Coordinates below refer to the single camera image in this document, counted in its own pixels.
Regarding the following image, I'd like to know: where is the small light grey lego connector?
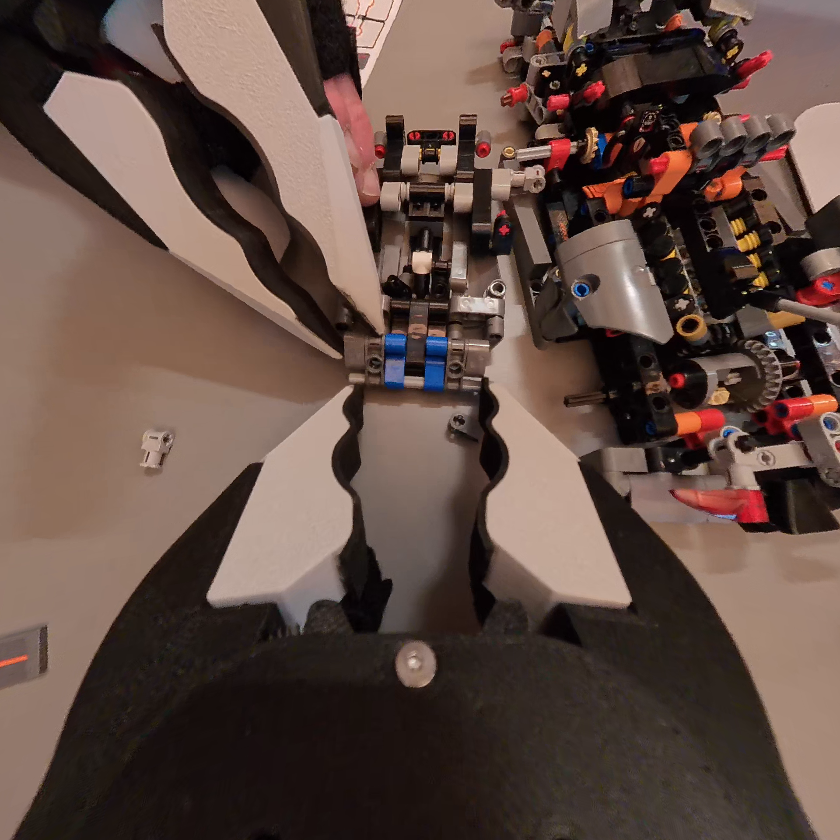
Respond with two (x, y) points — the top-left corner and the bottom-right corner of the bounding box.
(139, 428), (177, 470)

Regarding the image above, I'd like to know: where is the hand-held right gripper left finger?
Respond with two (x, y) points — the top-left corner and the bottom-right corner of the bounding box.
(206, 386), (368, 627)

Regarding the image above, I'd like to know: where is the large lego car chassis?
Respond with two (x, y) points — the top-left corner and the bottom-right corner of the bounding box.
(497, 0), (840, 536)

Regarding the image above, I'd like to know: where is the lego sticker sheet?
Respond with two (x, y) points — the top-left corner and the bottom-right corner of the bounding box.
(341, 0), (404, 73)

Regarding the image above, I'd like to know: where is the dark grey orange-striped tile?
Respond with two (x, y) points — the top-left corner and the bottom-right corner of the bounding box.
(0, 623), (50, 690)

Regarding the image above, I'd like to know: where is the small lego gearbox assembly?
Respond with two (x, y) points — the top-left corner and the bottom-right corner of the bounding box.
(341, 113), (547, 395)

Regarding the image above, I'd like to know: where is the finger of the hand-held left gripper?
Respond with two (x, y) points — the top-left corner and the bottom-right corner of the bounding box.
(152, 0), (387, 337)
(41, 71), (345, 361)

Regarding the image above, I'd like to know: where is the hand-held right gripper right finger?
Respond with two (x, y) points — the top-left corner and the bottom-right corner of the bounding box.
(471, 381), (632, 630)

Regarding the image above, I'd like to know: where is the person's left hand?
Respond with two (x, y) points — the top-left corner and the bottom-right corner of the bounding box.
(328, 72), (383, 210)

